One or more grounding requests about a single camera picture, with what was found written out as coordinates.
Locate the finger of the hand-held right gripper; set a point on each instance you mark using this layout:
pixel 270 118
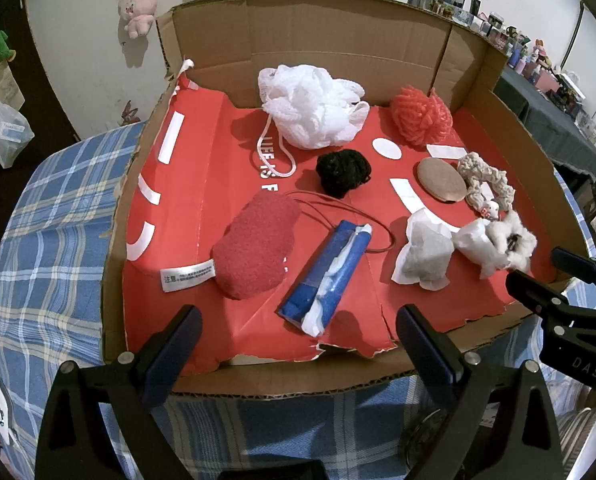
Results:
pixel 578 262
pixel 533 292

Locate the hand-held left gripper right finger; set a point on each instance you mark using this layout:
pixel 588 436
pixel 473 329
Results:
pixel 425 350

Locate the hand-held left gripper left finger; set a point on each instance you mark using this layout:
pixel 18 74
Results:
pixel 175 350

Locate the white fluffy plush piece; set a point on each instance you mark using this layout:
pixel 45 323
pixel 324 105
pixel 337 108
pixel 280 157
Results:
pixel 498 240

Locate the white fluffy cloth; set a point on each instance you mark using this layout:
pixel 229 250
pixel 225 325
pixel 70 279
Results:
pixel 423 255

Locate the cream scrunchie with toy charm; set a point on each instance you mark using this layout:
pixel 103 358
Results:
pixel 500 180

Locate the red fuzzy pad with label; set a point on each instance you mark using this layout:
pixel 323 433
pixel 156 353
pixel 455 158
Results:
pixel 253 250

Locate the blue white cloth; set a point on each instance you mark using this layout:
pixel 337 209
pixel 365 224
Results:
pixel 323 275

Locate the round beige powder puff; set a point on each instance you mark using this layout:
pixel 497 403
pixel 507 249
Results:
pixel 440 180

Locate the black scrunchie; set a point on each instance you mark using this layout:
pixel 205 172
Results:
pixel 343 172

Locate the orange mesh bath loofah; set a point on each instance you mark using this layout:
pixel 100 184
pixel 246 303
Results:
pixel 420 117

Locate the cardboard box with red lining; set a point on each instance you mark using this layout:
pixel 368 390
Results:
pixel 217 125

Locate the white mesh bath loofah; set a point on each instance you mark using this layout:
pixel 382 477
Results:
pixel 308 110

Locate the dark green table cover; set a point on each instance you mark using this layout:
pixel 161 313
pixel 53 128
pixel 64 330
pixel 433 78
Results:
pixel 543 120

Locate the row of cosmetic bottles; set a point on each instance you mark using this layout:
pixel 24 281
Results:
pixel 538 60

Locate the clear plastic bag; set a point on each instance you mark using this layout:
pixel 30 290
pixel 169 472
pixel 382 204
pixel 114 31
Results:
pixel 10 132

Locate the dark wooden door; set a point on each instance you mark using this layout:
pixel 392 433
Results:
pixel 42 110

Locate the beige hanging fabric organizer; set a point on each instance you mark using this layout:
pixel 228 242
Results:
pixel 2 80

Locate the pink plush toy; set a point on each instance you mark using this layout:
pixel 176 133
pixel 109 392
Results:
pixel 137 7

